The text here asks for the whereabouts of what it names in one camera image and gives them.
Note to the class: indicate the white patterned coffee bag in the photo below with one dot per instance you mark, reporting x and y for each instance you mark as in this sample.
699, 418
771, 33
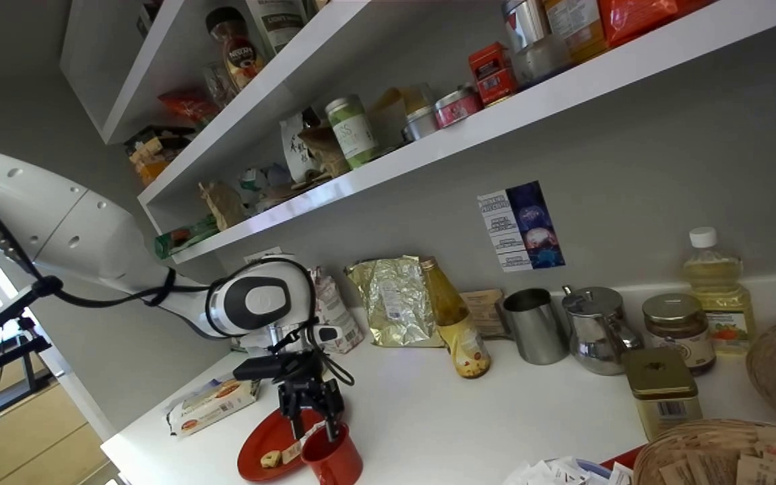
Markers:
338, 328

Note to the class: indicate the silver sugar pot with lid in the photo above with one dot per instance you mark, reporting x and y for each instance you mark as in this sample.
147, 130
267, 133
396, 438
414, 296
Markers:
600, 331

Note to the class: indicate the white pasta box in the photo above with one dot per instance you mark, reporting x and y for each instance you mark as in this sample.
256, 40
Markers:
207, 405

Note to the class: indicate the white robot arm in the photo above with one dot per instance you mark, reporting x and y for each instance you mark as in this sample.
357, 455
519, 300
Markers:
57, 228

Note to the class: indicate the wicker basket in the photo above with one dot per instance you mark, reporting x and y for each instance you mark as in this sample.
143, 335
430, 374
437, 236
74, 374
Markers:
710, 455

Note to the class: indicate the red box on shelf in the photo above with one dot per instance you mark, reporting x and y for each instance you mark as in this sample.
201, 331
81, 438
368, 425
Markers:
492, 71

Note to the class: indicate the gold foil bag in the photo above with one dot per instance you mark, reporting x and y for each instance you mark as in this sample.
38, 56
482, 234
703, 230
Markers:
395, 300

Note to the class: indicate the small tin can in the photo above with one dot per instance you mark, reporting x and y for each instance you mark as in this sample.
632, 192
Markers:
457, 107

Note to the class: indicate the blue white wall poster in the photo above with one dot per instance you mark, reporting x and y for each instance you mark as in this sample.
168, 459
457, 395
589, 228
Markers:
521, 228

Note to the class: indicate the glass jar with lid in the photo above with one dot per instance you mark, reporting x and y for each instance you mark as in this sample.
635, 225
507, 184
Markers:
678, 321

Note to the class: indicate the gold lidded square tin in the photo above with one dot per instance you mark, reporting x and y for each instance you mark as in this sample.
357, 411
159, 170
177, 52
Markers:
664, 389

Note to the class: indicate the oil bottle white cap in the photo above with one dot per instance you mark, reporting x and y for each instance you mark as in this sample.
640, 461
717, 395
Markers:
714, 282

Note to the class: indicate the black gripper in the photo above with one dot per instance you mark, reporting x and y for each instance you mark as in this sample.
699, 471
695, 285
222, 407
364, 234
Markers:
304, 382

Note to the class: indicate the orange red cup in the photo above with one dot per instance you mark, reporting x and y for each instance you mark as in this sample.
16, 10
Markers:
331, 456

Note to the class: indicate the orange red plate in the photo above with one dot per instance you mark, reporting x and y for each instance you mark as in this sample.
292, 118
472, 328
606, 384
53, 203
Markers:
272, 436

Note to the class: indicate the steel cup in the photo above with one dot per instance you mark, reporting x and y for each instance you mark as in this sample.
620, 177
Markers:
535, 328

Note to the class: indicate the white wall shelf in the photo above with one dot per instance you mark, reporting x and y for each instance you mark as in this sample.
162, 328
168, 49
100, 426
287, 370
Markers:
602, 169

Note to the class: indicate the round pretzel cookie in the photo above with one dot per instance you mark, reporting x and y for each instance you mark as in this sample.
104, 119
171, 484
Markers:
269, 459

